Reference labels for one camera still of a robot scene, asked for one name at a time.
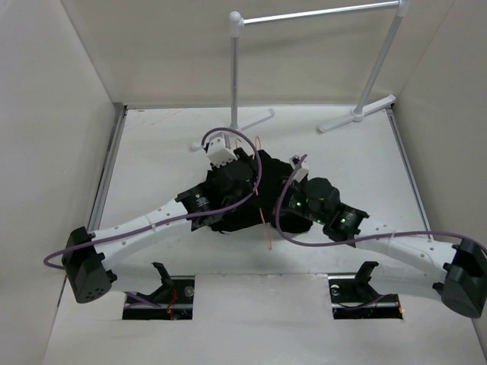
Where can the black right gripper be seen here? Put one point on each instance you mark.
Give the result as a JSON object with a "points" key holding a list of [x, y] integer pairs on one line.
{"points": [[295, 185]]}

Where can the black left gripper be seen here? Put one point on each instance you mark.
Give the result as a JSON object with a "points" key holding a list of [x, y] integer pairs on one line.
{"points": [[240, 154]]}

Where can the black trousers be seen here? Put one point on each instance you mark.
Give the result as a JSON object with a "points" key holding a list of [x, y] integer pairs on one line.
{"points": [[275, 173]]}

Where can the pink clothes hanger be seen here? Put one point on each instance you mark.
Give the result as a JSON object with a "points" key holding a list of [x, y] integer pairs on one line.
{"points": [[265, 223]]}

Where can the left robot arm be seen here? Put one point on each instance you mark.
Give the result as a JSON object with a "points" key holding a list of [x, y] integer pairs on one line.
{"points": [[90, 257]]}

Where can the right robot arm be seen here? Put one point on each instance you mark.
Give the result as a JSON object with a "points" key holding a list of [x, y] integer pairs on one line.
{"points": [[447, 267]]}

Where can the white clothes rack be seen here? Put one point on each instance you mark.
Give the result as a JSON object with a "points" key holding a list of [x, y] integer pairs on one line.
{"points": [[295, 66]]}

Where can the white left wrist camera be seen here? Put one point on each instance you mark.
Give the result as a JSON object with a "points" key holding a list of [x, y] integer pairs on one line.
{"points": [[218, 152]]}

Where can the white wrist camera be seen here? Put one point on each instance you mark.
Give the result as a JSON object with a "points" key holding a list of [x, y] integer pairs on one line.
{"points": [[218, 152], [301, 169]]}

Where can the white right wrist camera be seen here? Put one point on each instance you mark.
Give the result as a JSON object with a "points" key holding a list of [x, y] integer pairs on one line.
{"points": [[301, 169]]}

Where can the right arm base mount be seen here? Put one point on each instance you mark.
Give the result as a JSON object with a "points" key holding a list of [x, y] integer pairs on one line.
{"points": [[353, 297]]}

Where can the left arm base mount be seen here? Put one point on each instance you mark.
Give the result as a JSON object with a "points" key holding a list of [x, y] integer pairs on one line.
{"points": [[172, 300]]}

